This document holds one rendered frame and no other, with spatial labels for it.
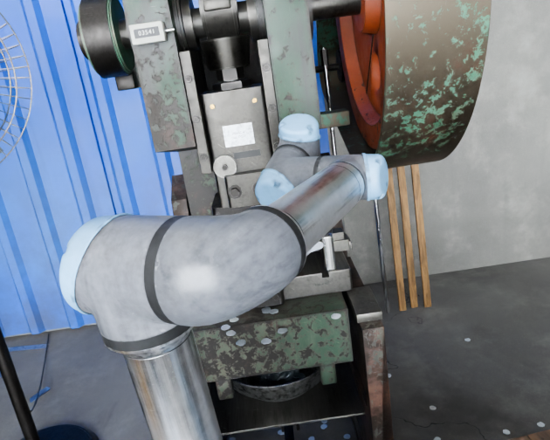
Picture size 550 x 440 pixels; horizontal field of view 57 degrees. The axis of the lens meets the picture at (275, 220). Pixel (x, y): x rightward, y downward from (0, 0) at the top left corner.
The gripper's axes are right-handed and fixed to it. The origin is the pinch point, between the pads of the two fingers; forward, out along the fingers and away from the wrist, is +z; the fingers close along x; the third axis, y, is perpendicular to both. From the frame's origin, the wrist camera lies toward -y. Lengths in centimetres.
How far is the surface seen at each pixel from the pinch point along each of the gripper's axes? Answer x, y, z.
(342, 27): 66, 26, -22
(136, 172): 123, -62, 59
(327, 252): 5.3, 7.7, 7.2
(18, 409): 11, -95, 64
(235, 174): 19.1, -11.8, -10.9
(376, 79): 40, 29, -19
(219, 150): 23.2, -14.6, -15.6
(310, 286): 1.3, 2.2, 14.2
